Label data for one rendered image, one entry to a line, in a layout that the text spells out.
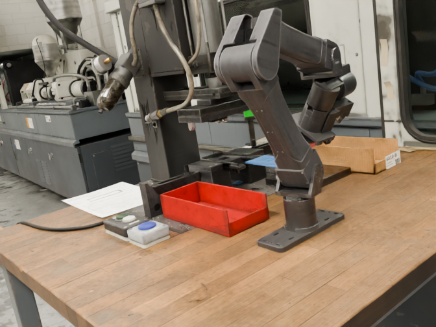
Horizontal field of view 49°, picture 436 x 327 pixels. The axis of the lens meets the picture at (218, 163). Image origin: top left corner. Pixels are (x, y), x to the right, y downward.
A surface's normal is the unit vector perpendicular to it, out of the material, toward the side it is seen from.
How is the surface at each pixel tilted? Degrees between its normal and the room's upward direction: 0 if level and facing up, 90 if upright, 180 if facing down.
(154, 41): 90
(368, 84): 90
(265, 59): 90
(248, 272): 0
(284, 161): 120
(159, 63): 90
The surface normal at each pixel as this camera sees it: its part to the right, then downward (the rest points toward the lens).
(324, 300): -0.15, -0.96
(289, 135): 0.72, 0.07
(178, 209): -0.76, 0.26
